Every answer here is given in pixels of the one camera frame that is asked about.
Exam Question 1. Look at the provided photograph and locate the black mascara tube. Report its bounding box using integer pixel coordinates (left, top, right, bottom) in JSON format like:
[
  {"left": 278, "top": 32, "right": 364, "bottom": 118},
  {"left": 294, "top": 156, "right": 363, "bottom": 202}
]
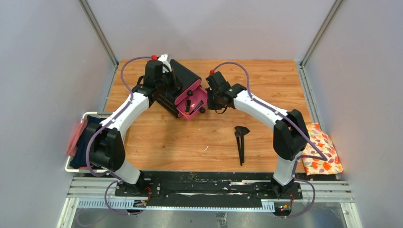
[{"left": 191, "top": 101, "right": 204, "bottom": 114}]

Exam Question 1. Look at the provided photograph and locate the black fan makeup brush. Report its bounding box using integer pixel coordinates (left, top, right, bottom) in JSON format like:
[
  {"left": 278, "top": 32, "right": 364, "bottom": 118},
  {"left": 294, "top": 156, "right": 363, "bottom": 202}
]
[{"left": 234, "top": 126, "right": 250, "bottom": 164}]

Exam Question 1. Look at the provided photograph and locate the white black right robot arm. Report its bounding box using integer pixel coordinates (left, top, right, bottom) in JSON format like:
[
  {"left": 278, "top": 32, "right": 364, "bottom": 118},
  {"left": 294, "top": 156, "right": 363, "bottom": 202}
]
[{"left": 206, "top": 72, "right": 309, "bottom": 199}]

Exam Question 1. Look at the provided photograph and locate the black gold lipstick case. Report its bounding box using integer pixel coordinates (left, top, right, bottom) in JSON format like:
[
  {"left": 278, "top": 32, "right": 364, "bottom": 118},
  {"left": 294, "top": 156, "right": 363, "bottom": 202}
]
[{"left": 184, "top": 100, "right": 192, "bottom": 114}]

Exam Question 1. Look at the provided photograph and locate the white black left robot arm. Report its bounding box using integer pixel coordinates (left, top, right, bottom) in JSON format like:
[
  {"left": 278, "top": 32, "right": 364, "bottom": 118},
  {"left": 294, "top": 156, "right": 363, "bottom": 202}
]
[{"left": 86, "top": 56, "right": 182, "bottom": 196}]

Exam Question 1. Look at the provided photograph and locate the white laundry basket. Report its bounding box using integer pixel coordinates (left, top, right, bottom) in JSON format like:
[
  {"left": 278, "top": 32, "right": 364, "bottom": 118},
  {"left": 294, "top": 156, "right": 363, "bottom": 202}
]
[{"left": 65, "top": 112, "right": 120, "bottom": 174}]

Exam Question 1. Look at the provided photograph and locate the pink top drawer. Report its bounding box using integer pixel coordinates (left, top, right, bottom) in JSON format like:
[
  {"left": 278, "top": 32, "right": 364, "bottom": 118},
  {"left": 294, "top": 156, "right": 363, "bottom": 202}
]
[{"left": 174, "top": 79, "right": 202, "bottom": 105}]

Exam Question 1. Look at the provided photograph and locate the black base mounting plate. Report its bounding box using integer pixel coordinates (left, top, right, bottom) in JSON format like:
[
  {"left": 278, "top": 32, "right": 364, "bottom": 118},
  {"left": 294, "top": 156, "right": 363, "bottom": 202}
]
[{"left": 115, "top": 171, "right": 303, "bottom": 209}]

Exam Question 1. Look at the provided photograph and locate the navy blue cloth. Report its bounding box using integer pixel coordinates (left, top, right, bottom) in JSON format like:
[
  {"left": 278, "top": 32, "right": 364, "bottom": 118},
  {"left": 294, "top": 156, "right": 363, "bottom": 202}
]
[{"left": 69, "top": 115, "right": 105, "bottom": 169}]

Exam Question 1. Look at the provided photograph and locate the black drawer organizer box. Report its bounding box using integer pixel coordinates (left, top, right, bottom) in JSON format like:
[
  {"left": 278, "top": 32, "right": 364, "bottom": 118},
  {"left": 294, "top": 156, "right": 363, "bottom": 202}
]
[{"left": 156, "top": 59, "right": 201, "bottom": 118}]

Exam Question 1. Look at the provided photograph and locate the pink drawer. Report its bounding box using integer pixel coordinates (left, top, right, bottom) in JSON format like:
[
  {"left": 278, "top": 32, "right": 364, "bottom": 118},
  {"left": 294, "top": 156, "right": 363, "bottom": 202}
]
[
  {"left": 176, "top": 86, "right": 208, "bottom": 121},
  {"left": 174, "top": 79, "right": 202, "bottom": 105}
]

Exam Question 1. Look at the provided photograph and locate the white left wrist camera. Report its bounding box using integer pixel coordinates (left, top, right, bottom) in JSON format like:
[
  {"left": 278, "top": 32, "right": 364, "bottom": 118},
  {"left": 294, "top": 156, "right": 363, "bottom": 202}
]
[{"left": 157, "top": 54, "right": 170, "bottom": 68}]

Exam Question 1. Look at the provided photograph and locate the pink cloth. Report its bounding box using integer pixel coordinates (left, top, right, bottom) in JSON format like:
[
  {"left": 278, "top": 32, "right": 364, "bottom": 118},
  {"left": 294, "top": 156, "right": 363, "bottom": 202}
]
[{"left": 66, "top": 119, "right": 88, "bottom": 157}]

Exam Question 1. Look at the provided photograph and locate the floral orange cloth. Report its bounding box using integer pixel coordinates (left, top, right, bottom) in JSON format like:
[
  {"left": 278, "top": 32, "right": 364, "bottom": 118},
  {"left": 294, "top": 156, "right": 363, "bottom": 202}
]
[{"left": 302, "top": 123, "right": 344, "bottom": 175}]

